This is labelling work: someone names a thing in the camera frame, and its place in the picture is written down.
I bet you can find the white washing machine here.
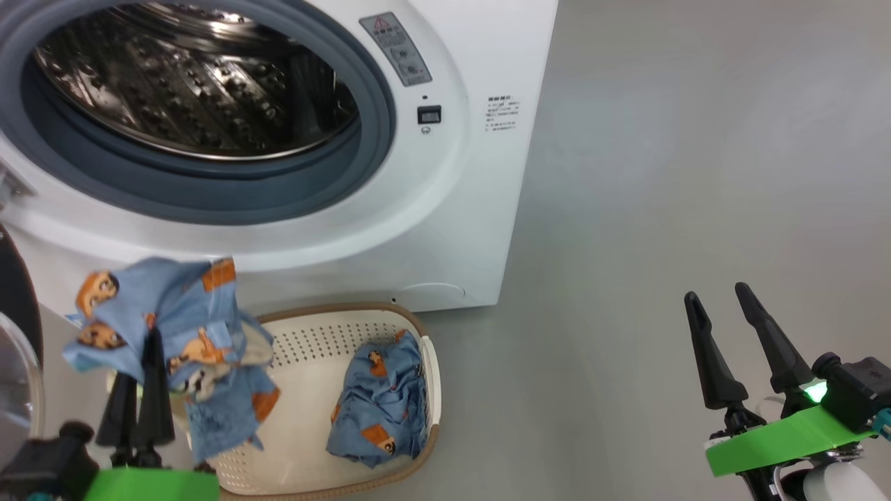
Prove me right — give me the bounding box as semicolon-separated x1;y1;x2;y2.
0;0;559;317

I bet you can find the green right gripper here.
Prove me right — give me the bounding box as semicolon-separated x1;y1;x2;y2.
684;282;878;501

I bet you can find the blue cartoon garment orange trim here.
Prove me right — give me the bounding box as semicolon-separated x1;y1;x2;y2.
63;256;281;466

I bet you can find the blue cartoon print garment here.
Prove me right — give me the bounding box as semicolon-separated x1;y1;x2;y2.
326;331;429;468

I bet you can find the cream perforated laundry basket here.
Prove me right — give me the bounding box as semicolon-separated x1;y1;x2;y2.
108;302;441;500

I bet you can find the grey warning sticker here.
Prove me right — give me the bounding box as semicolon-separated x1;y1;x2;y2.
360;12;432;86

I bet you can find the black round washer door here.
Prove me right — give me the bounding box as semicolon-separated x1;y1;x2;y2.
0;223;44;446

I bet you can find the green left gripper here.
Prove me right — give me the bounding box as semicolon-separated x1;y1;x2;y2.
84;327;220;501

